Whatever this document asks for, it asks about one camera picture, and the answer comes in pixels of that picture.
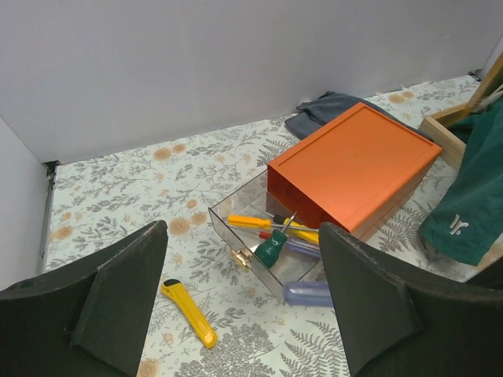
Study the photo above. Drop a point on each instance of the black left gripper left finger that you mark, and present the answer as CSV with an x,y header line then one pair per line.
x,y
89,317

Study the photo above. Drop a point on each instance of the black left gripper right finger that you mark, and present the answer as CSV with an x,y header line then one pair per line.
x,y
396,319

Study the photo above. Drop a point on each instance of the yellow black screwdriver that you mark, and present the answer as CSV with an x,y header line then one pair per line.
x,y
276,221

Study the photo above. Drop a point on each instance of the clear acrylic drawer tray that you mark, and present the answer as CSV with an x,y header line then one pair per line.
x,y
253,200

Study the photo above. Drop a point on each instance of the green stubby screwdriver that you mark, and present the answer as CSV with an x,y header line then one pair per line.
x,y
269,251

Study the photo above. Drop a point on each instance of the orange wooden drawer box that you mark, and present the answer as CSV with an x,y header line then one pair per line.
x,y
356,172

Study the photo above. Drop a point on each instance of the orange handle screwdriver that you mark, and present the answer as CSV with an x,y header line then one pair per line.
x,y
251,222

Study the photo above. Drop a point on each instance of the yellow utility knife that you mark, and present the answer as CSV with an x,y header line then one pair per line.
x,y
176,291

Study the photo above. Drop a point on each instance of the floral patterned table mat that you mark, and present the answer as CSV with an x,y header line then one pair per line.
x,y
101,200

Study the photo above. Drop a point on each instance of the dark green garment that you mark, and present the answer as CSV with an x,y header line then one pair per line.
x,y
468,219

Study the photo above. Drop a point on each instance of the wooden clothes rack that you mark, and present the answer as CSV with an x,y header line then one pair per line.
x,y
444,127

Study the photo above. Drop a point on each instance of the dark blue cloth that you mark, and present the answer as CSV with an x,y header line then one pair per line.
x,y
313,115

